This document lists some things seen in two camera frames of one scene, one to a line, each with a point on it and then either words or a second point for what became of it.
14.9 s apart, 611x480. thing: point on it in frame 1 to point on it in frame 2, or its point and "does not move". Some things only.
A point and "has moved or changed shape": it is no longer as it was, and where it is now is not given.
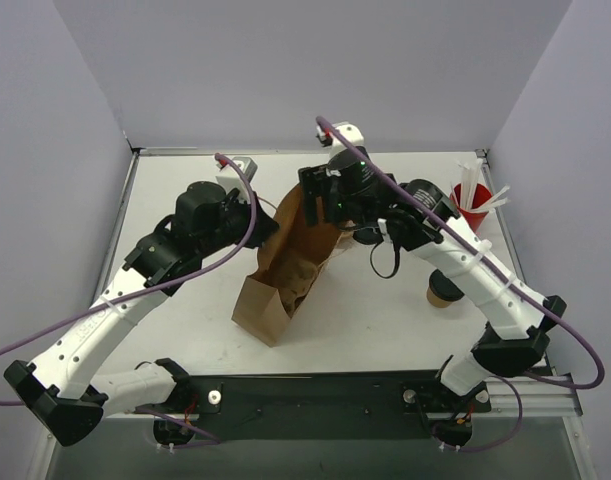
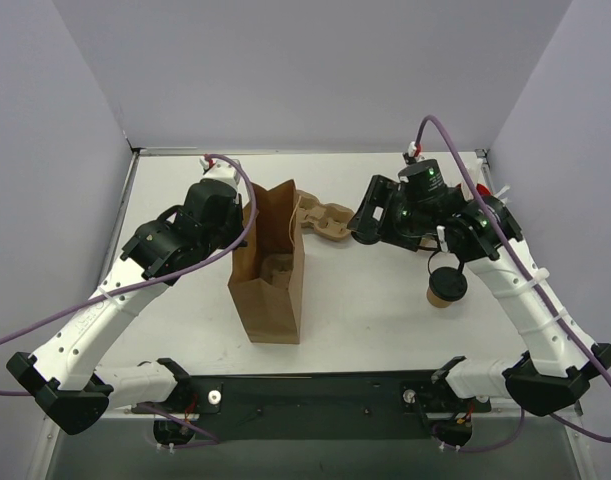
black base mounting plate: (317, 406) does not move
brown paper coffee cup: (436, 301) does not move
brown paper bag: (291, 254) has moved or changed shape
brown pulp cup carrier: (293, 277) to (276, 269)
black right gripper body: (312, 190) to (377, 201)
